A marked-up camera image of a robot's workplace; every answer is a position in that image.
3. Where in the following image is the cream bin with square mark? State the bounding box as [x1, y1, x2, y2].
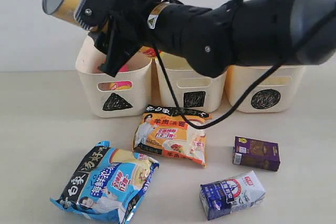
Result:
[161, 52, 226, 113]

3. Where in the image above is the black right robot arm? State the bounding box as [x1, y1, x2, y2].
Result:
[93, 0, 335, 78]

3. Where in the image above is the purple drink carton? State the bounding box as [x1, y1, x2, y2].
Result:
[233, 136, 280, 172]

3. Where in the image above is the cream bin with triangle mark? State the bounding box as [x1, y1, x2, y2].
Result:
[76, 36, 152, 118]

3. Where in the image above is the orange instant noodle bag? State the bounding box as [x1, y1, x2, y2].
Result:
[133, 104, 206, 166]

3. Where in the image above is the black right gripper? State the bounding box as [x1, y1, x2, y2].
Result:
[93, 0, 161, 77]

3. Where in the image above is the blue white milk carton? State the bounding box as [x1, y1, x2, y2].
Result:
[199, 170, 266, 220]

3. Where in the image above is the cream bin with circle mark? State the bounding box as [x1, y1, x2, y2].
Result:
[225, 66, 306, 113]

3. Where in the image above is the pink chips can yellow lid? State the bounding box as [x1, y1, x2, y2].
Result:
[97, 64, 132, 91]

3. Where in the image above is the blue instant noodle bag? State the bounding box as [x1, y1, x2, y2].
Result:
[51, 141, 159, 223]

